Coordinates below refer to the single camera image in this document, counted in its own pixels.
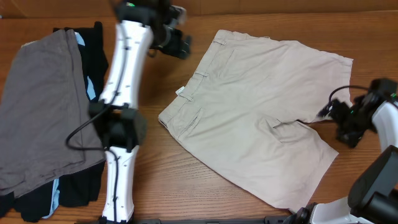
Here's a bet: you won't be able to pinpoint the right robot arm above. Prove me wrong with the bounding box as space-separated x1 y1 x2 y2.
284 78 397 223

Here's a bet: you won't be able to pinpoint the black garment with blue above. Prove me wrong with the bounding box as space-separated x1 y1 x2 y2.
1 22 108 222

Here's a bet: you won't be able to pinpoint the grey folded garment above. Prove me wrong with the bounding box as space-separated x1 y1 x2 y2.
1 30 104 197

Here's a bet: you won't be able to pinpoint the beige khaki shorts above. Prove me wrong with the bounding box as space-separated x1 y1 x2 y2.
159 30 353 211

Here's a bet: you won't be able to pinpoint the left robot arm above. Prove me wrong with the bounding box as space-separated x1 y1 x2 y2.
89 1 191 223

